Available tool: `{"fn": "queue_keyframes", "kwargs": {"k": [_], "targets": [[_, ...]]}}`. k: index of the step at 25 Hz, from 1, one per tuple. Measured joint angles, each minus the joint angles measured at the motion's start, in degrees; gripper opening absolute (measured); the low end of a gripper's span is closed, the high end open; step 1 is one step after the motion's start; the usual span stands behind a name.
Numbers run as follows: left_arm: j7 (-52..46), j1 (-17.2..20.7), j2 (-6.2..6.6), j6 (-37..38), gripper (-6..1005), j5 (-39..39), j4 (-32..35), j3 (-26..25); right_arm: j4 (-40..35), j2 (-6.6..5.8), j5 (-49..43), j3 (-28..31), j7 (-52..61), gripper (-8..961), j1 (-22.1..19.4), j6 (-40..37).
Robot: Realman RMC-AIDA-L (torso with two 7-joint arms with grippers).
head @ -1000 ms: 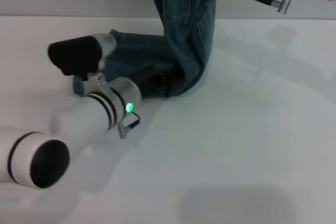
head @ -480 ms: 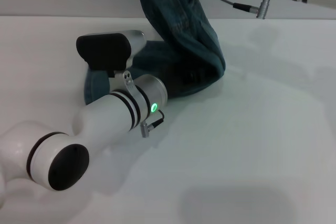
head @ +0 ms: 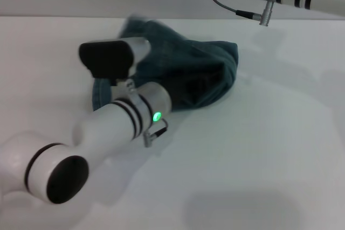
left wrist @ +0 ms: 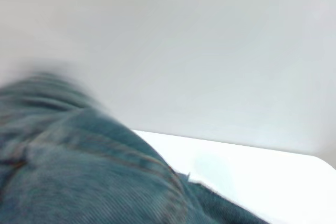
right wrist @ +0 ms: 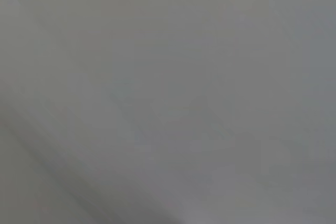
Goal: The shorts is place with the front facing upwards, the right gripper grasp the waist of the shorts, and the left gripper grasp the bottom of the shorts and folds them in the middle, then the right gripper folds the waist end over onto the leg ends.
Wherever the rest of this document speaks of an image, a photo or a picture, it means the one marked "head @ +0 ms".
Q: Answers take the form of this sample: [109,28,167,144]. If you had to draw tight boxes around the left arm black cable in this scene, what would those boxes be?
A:
[143,119,170,149]

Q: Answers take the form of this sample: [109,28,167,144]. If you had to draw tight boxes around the blue denim shorts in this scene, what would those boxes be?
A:
[91,16,240,114]

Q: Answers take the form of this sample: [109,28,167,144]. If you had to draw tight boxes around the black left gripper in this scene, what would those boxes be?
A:
[169,72,226,107]

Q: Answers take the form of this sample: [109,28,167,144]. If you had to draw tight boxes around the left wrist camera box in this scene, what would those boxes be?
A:
[79,38,151,80]

